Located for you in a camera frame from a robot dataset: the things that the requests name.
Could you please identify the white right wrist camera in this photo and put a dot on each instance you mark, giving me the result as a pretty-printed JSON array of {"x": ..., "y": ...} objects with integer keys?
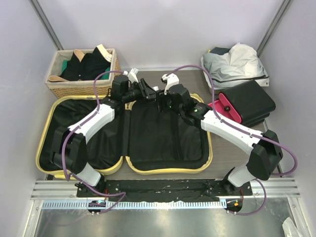
[{"x": 169, "y": 81}]

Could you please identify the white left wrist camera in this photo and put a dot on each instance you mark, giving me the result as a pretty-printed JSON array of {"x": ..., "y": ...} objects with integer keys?
[{"x": 132, "y": 75}]

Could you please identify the black clothing in basket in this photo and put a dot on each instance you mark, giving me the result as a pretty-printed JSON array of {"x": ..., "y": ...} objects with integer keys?
[{"x": 85, "y": 66}]

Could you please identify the white slotted cable duct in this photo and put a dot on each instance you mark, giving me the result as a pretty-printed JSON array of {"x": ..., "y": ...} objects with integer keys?
[{"x": 99, "y": 204}]

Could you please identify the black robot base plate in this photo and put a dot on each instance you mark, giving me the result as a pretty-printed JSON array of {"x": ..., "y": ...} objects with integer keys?
[{"x": 168, "y": 190}]

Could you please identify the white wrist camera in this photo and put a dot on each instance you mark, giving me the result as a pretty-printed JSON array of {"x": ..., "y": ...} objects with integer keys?
[
  {"x": 169, "y": 81},
  {"x": 132, "y": 75}
]

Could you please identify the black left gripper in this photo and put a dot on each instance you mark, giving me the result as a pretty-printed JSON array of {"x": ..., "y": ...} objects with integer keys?
[{"x": 148, "y": 93}]

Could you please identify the green cloth in basket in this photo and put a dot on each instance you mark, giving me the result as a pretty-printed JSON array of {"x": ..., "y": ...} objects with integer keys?
[{"x": 104, "y": 77}]

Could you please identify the beige shoe insole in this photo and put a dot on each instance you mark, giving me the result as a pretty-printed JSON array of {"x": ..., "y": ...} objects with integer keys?
[{"x": 56, "y": 79}]

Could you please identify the black and pink drawer box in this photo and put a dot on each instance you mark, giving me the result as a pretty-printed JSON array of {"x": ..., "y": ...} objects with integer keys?
[{"x": 247, "y": 103}]

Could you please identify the beige item with white tag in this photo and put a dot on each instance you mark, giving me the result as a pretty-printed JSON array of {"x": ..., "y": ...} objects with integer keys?
[{"x": 105, "y": 53}]

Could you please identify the grey garment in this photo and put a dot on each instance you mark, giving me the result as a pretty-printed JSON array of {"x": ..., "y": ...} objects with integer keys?
[{"x": 239, "y": 62}]

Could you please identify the crumpled white plastic bag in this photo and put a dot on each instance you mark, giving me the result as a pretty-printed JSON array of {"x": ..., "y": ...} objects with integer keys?
[{"x": 289, "y": 228}]

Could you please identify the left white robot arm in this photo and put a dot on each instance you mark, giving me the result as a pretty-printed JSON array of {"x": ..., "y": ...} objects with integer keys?
[{"x": 69, "y": 147}]

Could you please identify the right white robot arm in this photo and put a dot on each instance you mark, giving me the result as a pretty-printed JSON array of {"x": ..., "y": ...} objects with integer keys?
[{"x": 262, "y": 149}]

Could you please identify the yellow hard-shell suitcase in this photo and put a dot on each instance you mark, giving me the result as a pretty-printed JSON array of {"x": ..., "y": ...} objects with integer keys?
[{"x": 150, "y": 141}]

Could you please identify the white plastic mesh basket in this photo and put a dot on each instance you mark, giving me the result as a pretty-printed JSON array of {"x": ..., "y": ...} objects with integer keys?
[{"x": 219, "y": 86}]

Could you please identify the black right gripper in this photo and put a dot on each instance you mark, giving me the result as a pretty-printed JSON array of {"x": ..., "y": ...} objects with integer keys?
[{"x": 161, "y": 100}]

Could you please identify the woven wicker basket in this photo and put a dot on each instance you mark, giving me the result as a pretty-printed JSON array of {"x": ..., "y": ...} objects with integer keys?
[{"x": 65, "y": 88}]

